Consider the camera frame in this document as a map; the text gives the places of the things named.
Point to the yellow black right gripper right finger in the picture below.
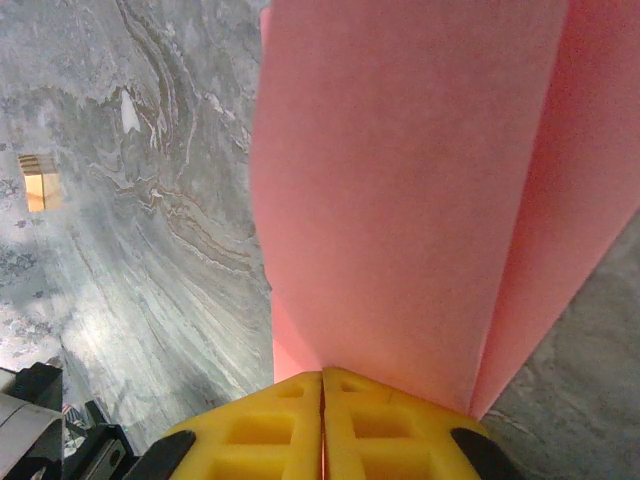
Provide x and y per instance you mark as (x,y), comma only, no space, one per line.
(400,440)

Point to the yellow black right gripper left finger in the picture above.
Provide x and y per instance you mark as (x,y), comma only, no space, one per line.
(250,440)

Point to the pink cloth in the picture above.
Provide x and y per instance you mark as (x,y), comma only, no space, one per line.
(400,200)

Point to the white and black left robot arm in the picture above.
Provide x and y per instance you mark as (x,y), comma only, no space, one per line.
(30,390)

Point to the small wooden block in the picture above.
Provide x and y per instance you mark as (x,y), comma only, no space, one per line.
(41,185)

